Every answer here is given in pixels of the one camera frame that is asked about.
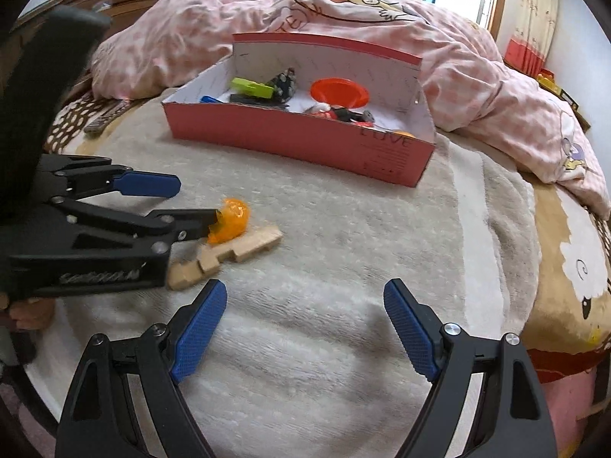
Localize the orange translucent capsule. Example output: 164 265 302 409
207 198 251 245

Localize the blue plastic cylinder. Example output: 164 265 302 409
199 95 221 105

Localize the orange plastic funnel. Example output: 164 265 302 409
310 77 370 109

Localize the orange ball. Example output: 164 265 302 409
394 130 415 138

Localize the dark transparent plastic tray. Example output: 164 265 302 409
229 93 288 111

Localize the grey perforated plastic block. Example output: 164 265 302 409
331 108 375 127

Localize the person's left hand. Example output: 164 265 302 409
1 293 56 331

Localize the wooden notched block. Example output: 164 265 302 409
167 226 283 290

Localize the black remote control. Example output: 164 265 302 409
83 100 137 139

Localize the black patterned pyramid puzzle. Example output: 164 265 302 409
266 67 296 103

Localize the sheep pattern bed sheet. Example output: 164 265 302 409
44 90 611 458

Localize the beige fleece blanket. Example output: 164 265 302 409
23 87 543 458

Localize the white red capsule toy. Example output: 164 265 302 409
304 102 338 120

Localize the red cardboard shoe box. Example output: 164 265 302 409
163 33 436 187

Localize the pink checked duvet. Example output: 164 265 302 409
89 0 611 221

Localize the yellow box on cabinet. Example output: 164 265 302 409
537 69 579 112

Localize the right pink floral curtain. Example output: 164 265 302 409
504 0 559 77

